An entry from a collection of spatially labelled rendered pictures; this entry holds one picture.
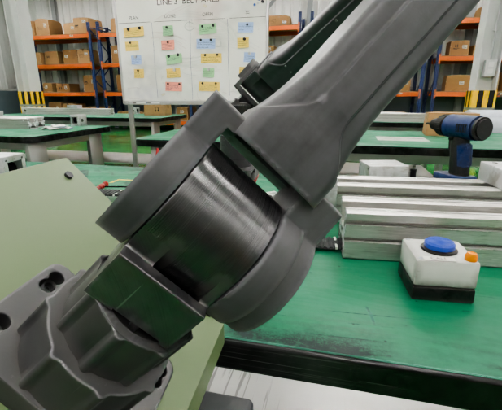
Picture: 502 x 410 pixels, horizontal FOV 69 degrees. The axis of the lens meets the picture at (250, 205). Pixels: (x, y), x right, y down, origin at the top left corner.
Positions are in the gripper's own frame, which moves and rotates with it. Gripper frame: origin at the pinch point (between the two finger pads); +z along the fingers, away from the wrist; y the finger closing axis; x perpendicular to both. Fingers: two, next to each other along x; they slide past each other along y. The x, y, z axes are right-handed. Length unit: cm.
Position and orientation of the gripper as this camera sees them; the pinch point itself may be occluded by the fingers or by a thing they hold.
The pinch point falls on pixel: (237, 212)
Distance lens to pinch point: 68.3
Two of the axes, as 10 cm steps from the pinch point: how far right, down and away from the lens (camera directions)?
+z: 0.0, 9.6, 2.9
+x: -9.9, -0.4, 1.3
